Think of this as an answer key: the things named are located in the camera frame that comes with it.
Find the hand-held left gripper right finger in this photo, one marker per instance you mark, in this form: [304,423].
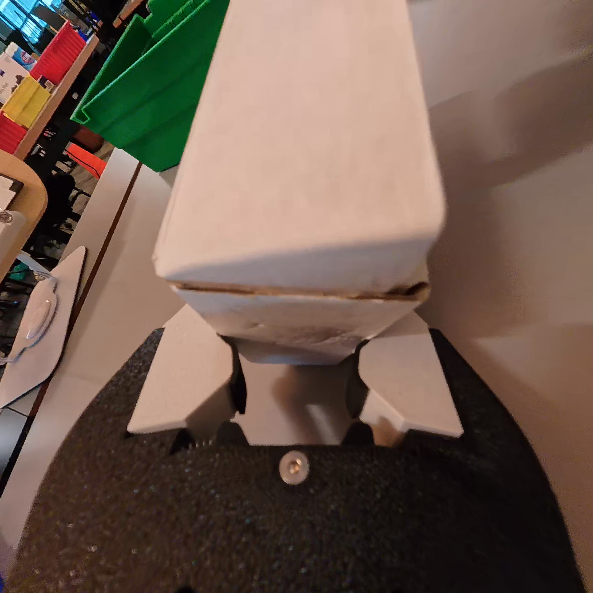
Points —
[407,375]

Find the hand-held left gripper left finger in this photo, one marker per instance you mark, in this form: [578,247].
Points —
[185,370]

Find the white cardboard mailer box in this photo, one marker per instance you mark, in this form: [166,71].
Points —
[301,139]

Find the green plastic bin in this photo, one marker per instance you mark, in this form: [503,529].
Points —
[139,102]

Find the white stand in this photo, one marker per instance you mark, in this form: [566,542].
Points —
[55,333]

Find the red storage bin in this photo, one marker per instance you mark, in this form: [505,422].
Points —
[60,53]
[11,134]

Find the yellow storage bin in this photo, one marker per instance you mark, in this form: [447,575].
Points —
[25,102]

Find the printed white carton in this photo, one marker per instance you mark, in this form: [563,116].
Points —
[16,69]

